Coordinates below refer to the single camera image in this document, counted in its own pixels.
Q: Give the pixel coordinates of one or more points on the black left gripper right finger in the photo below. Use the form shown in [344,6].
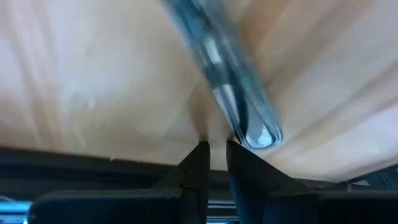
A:
[280,205]

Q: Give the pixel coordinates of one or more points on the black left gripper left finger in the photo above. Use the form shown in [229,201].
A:
[124,208]

